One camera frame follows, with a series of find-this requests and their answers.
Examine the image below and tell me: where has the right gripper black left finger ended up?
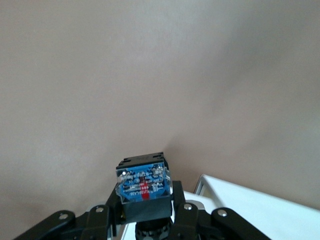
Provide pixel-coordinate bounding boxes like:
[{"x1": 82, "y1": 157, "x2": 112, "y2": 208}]
[{"x1": 14, "y1": 184, "x2": 126, "y2": 240}]

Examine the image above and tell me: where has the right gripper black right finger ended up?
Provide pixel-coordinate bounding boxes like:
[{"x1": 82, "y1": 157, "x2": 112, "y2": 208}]
[{"x1": 169, "y1": 179, "x2": 272, "y2": 240}]

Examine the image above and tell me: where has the green push button switch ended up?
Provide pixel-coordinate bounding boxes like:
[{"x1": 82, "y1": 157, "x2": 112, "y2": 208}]
[{"x1": 115, "y1": 151, "x2": 175, "y2": 240}]

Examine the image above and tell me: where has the white cabinet drawer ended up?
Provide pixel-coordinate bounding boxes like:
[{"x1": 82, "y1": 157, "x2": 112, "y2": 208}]
[{"x1": 119, "y1": 173, "x2": 320, "y2": 240}]

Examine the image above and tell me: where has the brown table mat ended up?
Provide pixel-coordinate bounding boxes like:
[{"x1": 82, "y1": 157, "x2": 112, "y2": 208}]
[{"x1": 0, "y1": 0, "x2": 320, "y2": 208}]

